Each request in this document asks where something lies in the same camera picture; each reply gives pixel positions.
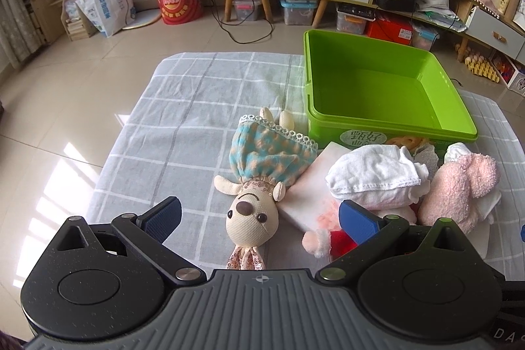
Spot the round white base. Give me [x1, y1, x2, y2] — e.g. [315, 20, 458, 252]
[123, 8, 162, 31]

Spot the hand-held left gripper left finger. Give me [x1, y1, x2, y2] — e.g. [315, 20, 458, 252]
[57, 196, 208, 287]

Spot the white cloth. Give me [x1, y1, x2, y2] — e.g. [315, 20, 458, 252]
[325, 145, 431, 207]

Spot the grey checked sheet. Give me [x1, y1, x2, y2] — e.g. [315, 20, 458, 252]
[86, 51, 525, 281]

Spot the beige deer doll with dress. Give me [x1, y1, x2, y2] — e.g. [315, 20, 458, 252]
[213, 107, 320, 272]

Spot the red and white santa plush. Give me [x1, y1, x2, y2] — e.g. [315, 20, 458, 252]
[301, 198, 419, 258]

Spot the clear storage box black lid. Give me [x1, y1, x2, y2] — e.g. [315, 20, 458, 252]
[336, 3, 376, 36]

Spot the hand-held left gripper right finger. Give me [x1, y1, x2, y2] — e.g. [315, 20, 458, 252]
[316, 199, 470, 283]

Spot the pink plush toy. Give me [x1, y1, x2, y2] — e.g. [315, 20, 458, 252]
[417, 152, 502, 234]

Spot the green plastic bin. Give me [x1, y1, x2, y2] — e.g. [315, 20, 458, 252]
[303, 29, 480, 154]

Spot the red cardboard box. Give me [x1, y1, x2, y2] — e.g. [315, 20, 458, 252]
[366, 11, 415, 45]

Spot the clear plastic storage box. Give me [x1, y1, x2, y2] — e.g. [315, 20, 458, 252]
[234, 0, 263, 22]
[412, 22, 439, 51]

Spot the pile of papers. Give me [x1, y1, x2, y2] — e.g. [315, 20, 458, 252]
[416, 0, 468, 33]

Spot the white paper bag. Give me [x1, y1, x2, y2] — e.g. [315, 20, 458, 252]
[75, 0, 137, 38]

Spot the grey green towel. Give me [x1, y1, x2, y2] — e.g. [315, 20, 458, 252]
[410, 145, 441, 178]

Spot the clear storage box blue lid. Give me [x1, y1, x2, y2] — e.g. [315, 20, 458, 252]
[280, 0, 318, 26]

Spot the pink printed white foam block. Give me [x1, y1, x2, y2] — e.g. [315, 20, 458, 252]
[279, 141, 349, 232]

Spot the yellow egg tray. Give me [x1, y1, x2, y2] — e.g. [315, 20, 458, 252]
[465, 51, 501, 82]

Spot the stack of books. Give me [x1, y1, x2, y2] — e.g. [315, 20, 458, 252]
[61, 0, 97, 41]

